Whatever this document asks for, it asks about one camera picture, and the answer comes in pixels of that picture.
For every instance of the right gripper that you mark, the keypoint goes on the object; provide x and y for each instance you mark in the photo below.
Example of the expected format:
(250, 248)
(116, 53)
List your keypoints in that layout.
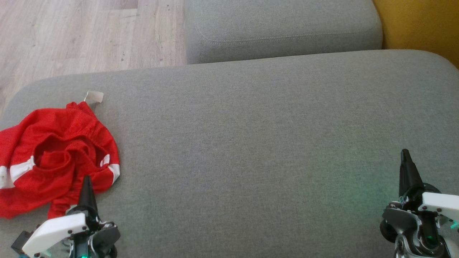
(430, 222)

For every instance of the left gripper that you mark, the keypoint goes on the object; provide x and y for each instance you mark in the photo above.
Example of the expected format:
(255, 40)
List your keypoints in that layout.
(57, 229)

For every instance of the red jersey with black letters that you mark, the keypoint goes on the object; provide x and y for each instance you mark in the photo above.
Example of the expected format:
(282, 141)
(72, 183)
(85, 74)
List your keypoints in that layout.
(61, 120)

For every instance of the small white fabric tag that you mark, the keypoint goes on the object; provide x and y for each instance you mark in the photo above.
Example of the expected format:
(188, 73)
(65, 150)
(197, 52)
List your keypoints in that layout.
(95, 96)

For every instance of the wide yellow sofa backrest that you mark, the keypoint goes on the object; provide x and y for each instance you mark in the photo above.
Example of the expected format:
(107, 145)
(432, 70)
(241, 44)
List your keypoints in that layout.
(423, 25)

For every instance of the large grey sofa seat cushion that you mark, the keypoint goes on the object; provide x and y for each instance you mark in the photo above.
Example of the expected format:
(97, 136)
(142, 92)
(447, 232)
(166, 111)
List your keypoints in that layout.
(251, 143)

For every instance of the medium grey sofa seat cushion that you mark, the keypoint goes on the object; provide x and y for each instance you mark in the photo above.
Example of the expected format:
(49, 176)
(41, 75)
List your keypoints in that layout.
(287, 25)

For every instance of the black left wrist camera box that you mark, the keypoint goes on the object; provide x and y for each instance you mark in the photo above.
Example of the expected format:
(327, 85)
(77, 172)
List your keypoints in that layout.
(20, 242)

